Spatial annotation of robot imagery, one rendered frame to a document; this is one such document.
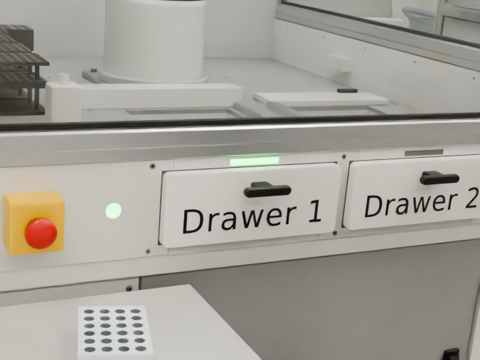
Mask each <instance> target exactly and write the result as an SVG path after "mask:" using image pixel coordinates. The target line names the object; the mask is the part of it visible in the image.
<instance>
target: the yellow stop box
mask: <svg viewBox="0 0 480 360"><path fill-rule="evenodd" d="M64 212H65V202H64V200H63V199H62V197H61V196H60V195H59V193H58V192H57V191H40V192H29V193H17V194H4V197H3V243H4V246H5V247H6V250H7V251H8V253H9V255H12V256H13V255H22V254H36V253H44V252H53V251H62V250H63V249H64ZM39 218H45V219H48V220H50V221H52V222H53V223H54V225H55V227H56V230H57V237H56V240H55V242H54V243H53V244H52V245H51V246H49V247H48V248H45V249H34V248H32V247H30V246H29V245H28V243H27V242H26V239H25V237H24V232H25V229H26V227H27V225H28V224H29V223H30V222H31V221H33V220H34V219H39Z"/></svg>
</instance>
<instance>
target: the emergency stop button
mask: <svg viewBox="0 0 480 360"><path fill-rule="evenodd" d="M24 237H25V239H26V242H27V243H28V245H29V246H30V247H32V248H34V249H45V248H48V247H49V246H51V245H52V244H53V243H54V242H55V240H56V237H57V230H56V227H55V225H54V223H53V222H52V221H50V220H48V219H45V218H39V219H34V220H33V221H31V222H30V223H29V224H28V225H27V227H26V229H25V232H24Z"/></svg>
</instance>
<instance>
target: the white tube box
mask: <svg viewBox="0 0 480 360"><path fill-rule="evenodd" d="M77 360H154V353H153V348H152V343H151V335H150V331H149V323H148V319H147V314H146V307H145V306H78V318H77Z"/></svg>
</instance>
